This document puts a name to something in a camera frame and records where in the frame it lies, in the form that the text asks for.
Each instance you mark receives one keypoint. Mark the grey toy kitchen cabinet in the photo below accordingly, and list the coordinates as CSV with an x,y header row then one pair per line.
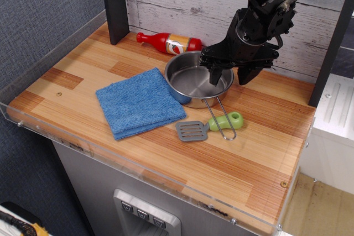
x,y
94,183

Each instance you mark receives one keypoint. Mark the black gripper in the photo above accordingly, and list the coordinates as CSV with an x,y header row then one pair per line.
x,y
238,52

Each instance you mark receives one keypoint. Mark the white toy sink unit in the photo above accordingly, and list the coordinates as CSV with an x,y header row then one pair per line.
x,y
328,152

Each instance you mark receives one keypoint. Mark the silver button panel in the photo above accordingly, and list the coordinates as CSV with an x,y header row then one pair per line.
x,y
139,217

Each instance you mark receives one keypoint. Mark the dark left frame post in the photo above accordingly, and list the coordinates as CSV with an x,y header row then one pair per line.
x,y
117,20

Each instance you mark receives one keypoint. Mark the dark right frame post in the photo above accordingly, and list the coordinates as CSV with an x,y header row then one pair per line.
x,y
331,54

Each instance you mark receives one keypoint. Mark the clear acrylic guard rail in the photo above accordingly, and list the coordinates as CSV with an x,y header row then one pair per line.
x,y
247,179

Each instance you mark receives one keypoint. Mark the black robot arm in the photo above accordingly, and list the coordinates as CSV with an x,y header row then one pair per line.
x,y
252,40

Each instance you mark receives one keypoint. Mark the blue folded cloth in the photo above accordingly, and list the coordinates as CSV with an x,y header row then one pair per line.
x,y
139,104

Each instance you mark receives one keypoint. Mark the yellow object bottom left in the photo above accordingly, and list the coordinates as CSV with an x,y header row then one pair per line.
x,y
40,231

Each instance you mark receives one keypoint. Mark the red toy sauce bottle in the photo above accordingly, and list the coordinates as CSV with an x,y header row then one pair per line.
x,y
171,43

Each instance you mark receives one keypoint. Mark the stainless steel saucepan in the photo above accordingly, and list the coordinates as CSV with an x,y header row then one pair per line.
x,y
189,84

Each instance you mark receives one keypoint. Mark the green grey toy spatula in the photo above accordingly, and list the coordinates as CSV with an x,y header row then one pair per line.
x,y
197,131

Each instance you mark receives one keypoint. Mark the dark frame post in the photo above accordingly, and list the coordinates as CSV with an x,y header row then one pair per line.
x,y
331,54
117,20

